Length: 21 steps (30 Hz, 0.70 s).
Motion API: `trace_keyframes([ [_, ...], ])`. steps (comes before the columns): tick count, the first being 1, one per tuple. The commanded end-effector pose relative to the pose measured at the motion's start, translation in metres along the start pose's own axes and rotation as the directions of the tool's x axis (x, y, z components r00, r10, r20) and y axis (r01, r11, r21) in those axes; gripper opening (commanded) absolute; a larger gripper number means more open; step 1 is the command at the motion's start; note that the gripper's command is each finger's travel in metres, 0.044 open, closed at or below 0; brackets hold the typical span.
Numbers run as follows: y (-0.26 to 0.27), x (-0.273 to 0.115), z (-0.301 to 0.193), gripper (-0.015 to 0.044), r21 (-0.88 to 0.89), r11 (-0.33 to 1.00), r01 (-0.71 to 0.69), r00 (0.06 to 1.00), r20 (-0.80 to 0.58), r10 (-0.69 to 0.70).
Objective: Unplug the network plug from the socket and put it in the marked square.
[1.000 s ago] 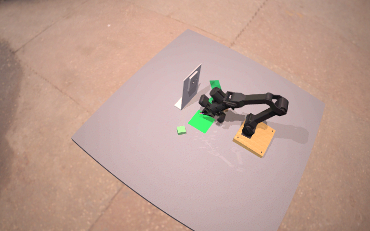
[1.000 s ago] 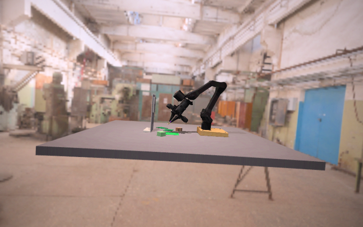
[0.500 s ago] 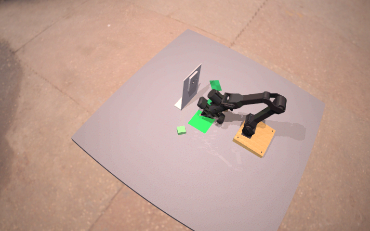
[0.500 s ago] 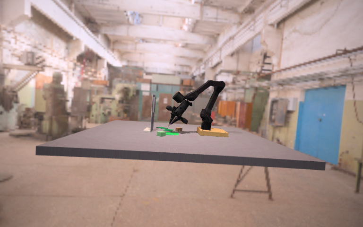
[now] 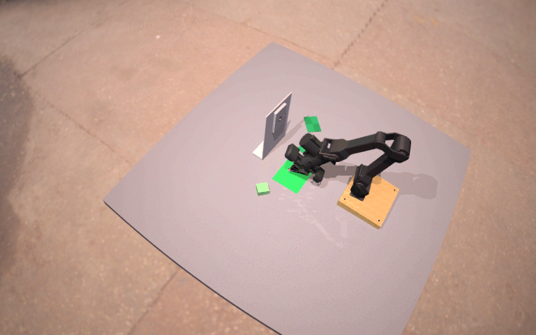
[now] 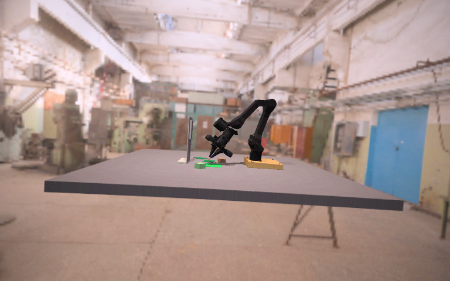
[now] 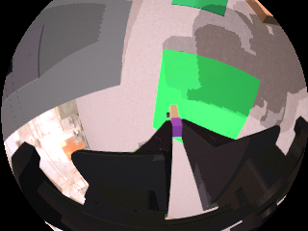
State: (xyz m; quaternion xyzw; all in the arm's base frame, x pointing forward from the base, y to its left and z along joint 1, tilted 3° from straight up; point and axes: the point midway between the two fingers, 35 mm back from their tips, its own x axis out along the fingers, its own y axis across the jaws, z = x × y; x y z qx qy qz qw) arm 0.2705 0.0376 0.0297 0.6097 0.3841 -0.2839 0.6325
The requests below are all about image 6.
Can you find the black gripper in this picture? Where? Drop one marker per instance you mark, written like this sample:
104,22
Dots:
221,143

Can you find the small light green block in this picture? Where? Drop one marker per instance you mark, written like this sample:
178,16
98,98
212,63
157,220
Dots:
200,165

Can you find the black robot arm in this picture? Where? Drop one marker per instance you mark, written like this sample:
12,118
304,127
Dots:
255,140

